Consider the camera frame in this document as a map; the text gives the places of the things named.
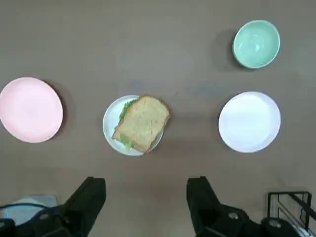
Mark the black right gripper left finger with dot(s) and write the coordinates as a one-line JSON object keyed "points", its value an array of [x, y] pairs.
{"points": [[84, 197]]}

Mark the white round plate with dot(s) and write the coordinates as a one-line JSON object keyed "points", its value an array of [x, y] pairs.
{"points": [[111, 116]]}

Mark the clear plastic food container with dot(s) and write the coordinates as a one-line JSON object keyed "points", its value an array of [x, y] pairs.
{"points": [[29, 200]]}

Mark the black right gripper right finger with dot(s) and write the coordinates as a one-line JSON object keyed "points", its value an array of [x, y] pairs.
{"points": [[205, 197]]}

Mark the mint green bowl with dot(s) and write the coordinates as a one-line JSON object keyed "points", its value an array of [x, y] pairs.
{"points": [[256, 44]]}

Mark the green lettuce leaf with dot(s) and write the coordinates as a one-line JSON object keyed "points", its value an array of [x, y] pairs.
{"points": [[126, 108]]}

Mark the salmon pink round plate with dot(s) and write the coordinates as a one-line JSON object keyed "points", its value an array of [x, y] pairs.
{"points": [[29, 111]]}

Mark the pale pinkish round plate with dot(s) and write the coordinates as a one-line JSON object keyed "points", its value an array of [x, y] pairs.
{"points": [[249, 122]]}

